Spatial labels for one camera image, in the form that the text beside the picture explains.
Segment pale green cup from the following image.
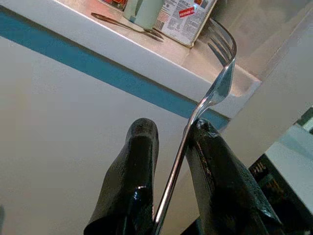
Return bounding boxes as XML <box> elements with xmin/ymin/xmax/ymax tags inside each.
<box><xmin>123</xmin><ymin>0</ymin><xmax>164</xmax><ymax>30</ymax></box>

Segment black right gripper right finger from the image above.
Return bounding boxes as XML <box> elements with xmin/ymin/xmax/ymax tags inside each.
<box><xmin>185</xmin><ymin>119</ymin><xmax>284</xmax><ymax>235</ymax></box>

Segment dark cabinet with white top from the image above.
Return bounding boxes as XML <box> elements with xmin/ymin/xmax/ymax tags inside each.
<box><xmin>248</xmin><ymin>107</ymin><xmax>313</xmax><ymax>235</ymax></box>

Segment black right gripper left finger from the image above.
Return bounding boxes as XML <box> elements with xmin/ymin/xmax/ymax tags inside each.
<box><xmin>83</xmin><ymin>117</ymin><xmax>160</xmax><ymax>235</ymax></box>

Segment silver metal fork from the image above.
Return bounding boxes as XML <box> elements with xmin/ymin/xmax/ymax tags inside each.
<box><xmin>152</xmin><ymin>18</ymin><xmax>238</xmax><ymax>235</ymax></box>

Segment printed cardboard box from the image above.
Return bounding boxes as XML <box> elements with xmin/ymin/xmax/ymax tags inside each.
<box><xmin>101</xmin><ymin>0</ymin><xmax>217</xmax><ymax>48</ymax></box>

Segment white table with blue stripe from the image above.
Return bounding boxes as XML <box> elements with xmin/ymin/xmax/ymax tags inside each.
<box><xmin>0</xmin><ymin>0</ymin><xmax>263</xmax><ymax>130</ymax></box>

